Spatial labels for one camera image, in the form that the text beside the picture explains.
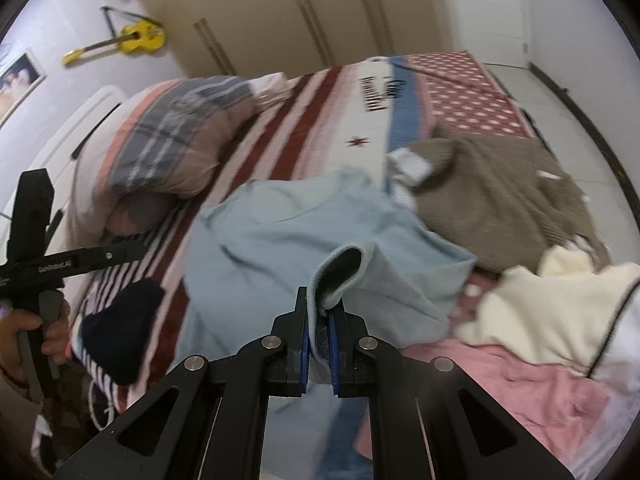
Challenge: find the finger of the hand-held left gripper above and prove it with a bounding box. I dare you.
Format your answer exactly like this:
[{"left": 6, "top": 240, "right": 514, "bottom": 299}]
[
  {"left": 69, "top": 239, "right": 149, "bottom": 274},
  {"left": 6, "top": 170, "right": 55, "bottom": 264}
]

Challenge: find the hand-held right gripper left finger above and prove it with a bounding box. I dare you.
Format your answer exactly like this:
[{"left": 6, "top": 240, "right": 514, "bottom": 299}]
[{"left": 52, "top": 286, "right": 312, "bottom": 480}]

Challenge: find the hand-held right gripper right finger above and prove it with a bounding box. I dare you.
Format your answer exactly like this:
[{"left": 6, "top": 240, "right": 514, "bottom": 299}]
[{"left": 329, "top": 304, "right": 577, "bottom": 480}]

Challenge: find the light blue garment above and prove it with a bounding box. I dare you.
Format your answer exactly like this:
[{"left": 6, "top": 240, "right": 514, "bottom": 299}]
[{"left": 176, "top": 166, "right": 480, "bottom": 397}]

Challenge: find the person's left forearm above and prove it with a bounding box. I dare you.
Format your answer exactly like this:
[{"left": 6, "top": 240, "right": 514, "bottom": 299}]
[{"left": 0, "top": 367, "right": 48, "bottom": 468}]

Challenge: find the person's left hand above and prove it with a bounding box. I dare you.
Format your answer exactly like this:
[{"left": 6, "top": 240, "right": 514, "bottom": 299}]
[{"left": 0, "top": 301, "right": 72, "bottom": 385}]

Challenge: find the white headboard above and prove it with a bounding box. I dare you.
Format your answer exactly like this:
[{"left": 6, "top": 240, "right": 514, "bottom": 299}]
[{"left": 0, "top": 85, "right": 124, "bottom": 266}]

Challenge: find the dark navy cloth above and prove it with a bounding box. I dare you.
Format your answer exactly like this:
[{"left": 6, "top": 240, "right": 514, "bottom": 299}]
[{"left": 80, "top": 279, "right": 167, "bottom": 387}]

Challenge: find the plaid pillow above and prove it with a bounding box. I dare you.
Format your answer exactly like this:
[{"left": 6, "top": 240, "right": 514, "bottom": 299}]
[{"left": 67, "top": 76, "right": 257, "bottom": 242}]

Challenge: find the pink garment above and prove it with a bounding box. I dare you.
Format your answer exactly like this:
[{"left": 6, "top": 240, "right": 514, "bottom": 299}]
[{"left": 354, "top": 337, "right": 613, "bottom": 463}]

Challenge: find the small white cloth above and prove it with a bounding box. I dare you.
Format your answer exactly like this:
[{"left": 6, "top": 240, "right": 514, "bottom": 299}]
[{"left": 386, "top": 148, "right": 437, "bottom": 208}]

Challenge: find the yellow guitar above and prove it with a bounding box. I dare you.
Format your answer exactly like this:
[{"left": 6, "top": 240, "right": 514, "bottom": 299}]
[{"left": 62, "top": 20, "right": 167, "bottom": 67}]

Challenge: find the cream fleece garment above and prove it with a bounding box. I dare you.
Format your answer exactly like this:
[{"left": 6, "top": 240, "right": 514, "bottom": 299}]
[{"left": 456, "top": 246, "right": 640, "bottom": 376}]

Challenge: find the brown knitted sweater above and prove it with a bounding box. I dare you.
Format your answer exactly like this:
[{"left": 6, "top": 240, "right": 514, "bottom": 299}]
[{"left": 409, "top": 124, "right": 610, "bottom": 275}]

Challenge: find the striped printed blanket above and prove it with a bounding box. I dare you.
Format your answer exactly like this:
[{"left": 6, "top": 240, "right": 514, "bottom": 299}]
[{"left": 69, "top": 50, "right": 553, "bottom": 411}]

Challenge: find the white garment with black trim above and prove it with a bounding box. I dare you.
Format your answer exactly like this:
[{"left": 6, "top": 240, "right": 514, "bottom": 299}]
[{"left": 587, "top": 280, "right": 640, "bottom": 413}]

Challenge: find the beige wardrobe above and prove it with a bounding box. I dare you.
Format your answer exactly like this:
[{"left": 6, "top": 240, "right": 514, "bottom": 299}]
[{"left": 136, "top": 0, "right": 463, "bottom": 82}]

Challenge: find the white door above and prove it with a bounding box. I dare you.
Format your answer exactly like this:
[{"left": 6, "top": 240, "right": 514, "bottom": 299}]
[{"left": 440, "top": 0, "right": 532, "bottom": 67}]

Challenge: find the framed wall picture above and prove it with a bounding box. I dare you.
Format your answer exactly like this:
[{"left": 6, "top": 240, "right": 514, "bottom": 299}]
[{"left": 0, "top": 48, "right": 47, "bottom": 127}]

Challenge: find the white cable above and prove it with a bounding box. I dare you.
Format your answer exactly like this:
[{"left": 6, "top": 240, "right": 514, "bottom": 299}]
[{"left": 88, "top": 379, "right": 117, "bottom": 432}]

